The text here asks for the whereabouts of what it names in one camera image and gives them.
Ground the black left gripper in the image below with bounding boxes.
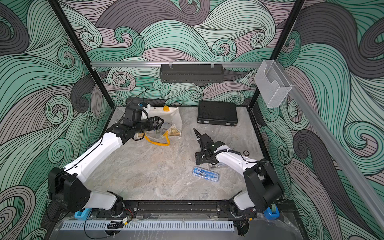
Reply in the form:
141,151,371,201
132,116,164,135

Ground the white canvas tote bag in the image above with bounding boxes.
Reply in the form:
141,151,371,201
142,104,182,147

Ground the small blue compass case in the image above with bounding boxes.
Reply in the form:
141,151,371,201
192,167,219,183

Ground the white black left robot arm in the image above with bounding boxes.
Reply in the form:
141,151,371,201
48,106,164,218

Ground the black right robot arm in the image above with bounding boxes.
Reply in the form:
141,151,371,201
193,128,284,214

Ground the black ribbed hard case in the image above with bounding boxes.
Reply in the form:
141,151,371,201
197,101,238,127

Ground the blue tape dispenser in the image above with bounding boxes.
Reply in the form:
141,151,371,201
263,204,280,220
74,208,93,221

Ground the black wall tray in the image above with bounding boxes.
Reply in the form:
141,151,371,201
160,64,224,84

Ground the black aluminium frame rail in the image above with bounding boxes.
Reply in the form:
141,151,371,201
91,200,264,220

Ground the silver horizontal wall rail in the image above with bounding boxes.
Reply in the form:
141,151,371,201
90,61,263,69

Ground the white mesh wire shelf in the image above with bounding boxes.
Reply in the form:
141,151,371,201
254,60,292,108

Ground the small circuit board with wires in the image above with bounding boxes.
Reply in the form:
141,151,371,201
107,209,134,230

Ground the white slotted cable duct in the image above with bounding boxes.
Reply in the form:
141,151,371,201
60,220,235,232

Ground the black left frame post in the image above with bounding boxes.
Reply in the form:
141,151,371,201
48,0,116,111

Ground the black frame post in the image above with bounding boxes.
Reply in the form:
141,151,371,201
250,1,305,109
48,0,116,111

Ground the silver aluminium upright rail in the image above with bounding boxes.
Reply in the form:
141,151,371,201
274,61,384,232

